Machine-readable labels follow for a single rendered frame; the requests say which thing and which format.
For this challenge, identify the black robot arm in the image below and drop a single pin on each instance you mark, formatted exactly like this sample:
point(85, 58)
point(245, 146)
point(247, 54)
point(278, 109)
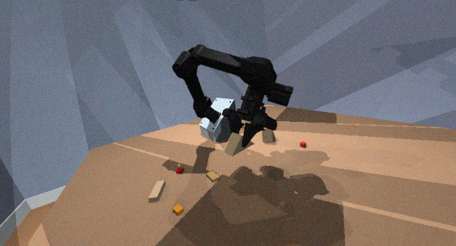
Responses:
point(256, 71)

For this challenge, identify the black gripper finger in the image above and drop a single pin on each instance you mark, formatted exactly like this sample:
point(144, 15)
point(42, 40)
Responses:
point(250, 130)
point(234, 125)

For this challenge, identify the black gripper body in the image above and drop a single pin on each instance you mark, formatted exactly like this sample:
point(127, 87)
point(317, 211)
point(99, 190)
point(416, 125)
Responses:
point(249, 111)

